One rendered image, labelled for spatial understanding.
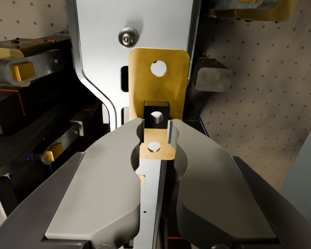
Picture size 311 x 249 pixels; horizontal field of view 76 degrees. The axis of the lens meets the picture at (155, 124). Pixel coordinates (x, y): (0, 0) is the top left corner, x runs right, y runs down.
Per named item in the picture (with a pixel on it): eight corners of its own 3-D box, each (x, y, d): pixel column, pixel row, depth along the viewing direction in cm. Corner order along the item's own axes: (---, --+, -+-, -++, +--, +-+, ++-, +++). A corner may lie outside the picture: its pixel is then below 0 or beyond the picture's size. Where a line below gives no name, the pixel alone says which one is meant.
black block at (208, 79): (207, 64, 68) (241, 94, 42) (178, 62, 67) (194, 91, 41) (210, 47, 65) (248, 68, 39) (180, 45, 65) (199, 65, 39)
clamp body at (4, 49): (92, 52, 65) (31, 89, 32) (58, 50, 65) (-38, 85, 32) (90, 30, 62) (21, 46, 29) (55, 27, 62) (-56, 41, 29)
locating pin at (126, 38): (138, 46, 38) (136, 51, 32) (121, 44, 37) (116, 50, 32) (138, 26, 36) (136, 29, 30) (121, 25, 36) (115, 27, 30)
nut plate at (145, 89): (176, 157, 16) (178, 167, 15) (130, 156, 16) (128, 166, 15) (190, 49, 12) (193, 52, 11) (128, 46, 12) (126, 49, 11)
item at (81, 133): (108, 93, 72) (84, 136, 46) (99, 93, 71) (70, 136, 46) (107, 82, 70) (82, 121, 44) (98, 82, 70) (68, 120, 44)
